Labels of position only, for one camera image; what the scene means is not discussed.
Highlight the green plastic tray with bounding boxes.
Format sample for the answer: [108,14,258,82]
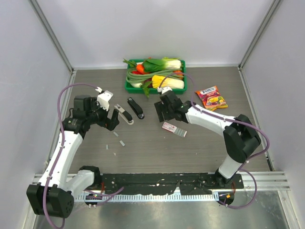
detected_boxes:
[123,58,187,97]

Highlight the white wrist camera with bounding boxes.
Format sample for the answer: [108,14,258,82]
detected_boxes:
[97,91,113,111]
[157,86,172,95]

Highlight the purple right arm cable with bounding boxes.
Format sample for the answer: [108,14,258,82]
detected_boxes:
[159,73,271,208]

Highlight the toy green long beans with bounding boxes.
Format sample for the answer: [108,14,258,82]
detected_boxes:
[126,67,184,84]

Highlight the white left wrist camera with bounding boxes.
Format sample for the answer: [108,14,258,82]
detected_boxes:
[97,91,113,111]

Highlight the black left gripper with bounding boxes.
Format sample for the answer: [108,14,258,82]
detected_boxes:
[86,97,119,131]

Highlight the black deli stapler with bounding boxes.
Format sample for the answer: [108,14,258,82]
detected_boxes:
[127,97,144,120]

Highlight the red white staple box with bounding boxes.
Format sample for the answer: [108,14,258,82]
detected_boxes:
[162,122,187,137]

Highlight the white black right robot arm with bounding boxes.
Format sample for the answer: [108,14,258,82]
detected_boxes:
[154,90,261,188]

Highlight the toy bok choy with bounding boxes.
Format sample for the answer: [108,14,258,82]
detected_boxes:
[142,58,182,72]

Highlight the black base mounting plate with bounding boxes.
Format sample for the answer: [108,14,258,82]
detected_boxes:
[102,173,244,196]

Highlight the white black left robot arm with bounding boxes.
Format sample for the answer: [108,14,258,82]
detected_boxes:
[26,91,119,219]

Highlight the aluminium frame rail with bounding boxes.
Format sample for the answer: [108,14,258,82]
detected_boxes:
[30,171,290,202]

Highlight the toy yellow napa cabbage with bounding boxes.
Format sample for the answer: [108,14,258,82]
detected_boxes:
[152,75,184,89]

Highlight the toy orange carrot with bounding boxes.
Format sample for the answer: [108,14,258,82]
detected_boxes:
[136,64,145,74]

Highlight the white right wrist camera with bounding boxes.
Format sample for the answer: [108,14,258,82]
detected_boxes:
[157,86,172,95]

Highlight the Fox's candy bag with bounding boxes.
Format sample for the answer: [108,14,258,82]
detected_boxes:
[195,85,228,111]

